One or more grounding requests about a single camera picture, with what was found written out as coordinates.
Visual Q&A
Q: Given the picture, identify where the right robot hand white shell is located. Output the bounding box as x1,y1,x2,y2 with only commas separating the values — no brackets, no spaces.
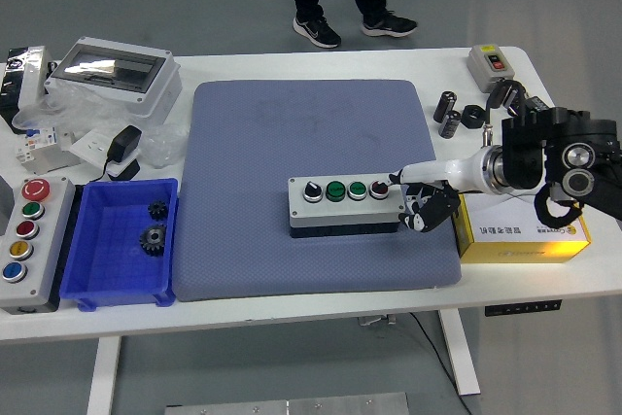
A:
387,151,490,234

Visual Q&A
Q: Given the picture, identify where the grey four-button control box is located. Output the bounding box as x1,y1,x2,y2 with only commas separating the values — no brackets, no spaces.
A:
287,172,406,240

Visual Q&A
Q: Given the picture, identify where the black desk height control panel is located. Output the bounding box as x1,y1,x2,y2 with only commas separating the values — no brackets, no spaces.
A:
484,298,564,318

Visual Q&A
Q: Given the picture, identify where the grey five-button control station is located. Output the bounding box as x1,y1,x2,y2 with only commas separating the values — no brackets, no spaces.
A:
0,175,77,314

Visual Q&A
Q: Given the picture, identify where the black cylindrical capacitor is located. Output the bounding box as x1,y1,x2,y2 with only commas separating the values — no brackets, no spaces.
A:
486,78,511,109
502,85,527,114
433,89,459,123
438,110,462,139

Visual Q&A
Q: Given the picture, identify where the black hexagonal nut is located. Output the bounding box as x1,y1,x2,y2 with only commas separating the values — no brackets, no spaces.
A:
460,103,488,130

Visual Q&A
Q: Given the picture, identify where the white and yellow carton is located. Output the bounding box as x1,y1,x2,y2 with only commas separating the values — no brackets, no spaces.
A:
454,190,593,264

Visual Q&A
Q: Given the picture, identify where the white table leg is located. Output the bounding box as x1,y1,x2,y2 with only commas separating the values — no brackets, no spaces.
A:
86,335,122,415
436,310,482,397

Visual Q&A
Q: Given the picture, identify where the blue-grey padded mat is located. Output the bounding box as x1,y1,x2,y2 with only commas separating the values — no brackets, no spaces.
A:
172,78,463,303

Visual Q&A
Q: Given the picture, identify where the grey metal floor plate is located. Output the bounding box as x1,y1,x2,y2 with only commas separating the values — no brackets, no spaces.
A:
163,391,409,415

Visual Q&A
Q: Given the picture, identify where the large black gear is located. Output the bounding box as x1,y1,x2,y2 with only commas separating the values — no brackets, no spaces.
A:
138,223,169,257

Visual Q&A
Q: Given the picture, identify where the grey distribution box clear lid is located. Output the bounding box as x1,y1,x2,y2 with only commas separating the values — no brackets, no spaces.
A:
43,36,184,120

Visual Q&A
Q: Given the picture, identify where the blue plastic bin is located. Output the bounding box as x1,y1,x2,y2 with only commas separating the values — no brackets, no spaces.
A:
58,177,180,312

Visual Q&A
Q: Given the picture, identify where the clear plastic bag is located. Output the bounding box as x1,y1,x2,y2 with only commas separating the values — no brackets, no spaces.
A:
12,84,190,168

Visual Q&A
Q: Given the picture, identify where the white circuit breaker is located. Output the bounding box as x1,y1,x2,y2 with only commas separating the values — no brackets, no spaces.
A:
14,125,82,176

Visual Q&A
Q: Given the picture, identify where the grey switch box red button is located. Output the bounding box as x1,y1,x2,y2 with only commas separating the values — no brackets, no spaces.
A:
466,44,516,94

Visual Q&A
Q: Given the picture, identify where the black cable under table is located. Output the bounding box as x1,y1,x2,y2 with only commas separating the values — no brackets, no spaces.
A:
407,311,472,415

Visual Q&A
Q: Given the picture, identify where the black power adapter with cord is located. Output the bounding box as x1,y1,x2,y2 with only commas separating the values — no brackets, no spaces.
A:
89,124,143,183

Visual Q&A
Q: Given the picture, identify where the white wall socket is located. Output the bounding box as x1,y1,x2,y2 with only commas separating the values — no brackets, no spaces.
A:
69,127,140,179

